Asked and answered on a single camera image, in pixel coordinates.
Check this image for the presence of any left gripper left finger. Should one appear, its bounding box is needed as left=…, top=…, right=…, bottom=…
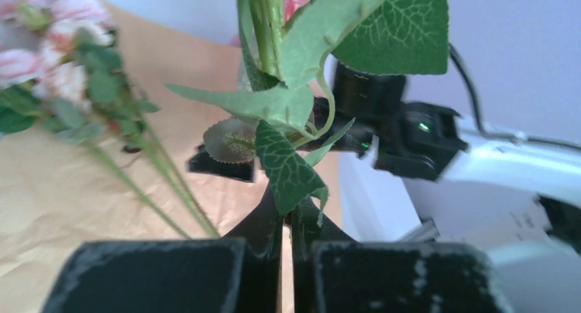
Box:
left=224, top=188, right=283, bottom=313

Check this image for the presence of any pink flower stem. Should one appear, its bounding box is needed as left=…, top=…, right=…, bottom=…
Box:
left=0, top=0, right=192, bottom=239
left=34, top=0, right=219, bottom=237
left=169, top=0, right=449, bottom=216

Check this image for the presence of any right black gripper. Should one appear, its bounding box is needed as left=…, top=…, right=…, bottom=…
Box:
left=186, top=99, right=377, bottom=183

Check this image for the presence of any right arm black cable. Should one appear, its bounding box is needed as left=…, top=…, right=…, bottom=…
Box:
left=448, top=43, right=581, bottom=151

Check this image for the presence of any orange kraft wrapping paper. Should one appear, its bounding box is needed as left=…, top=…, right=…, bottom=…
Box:
left=1, top=3, right=342, bottom=312

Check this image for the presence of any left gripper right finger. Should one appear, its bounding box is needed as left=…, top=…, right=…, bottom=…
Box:
left=290, top=199, right=354, bottom=313

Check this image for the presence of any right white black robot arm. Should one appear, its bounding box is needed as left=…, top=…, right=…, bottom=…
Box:
left=303, top=53, right=580, bottom=264

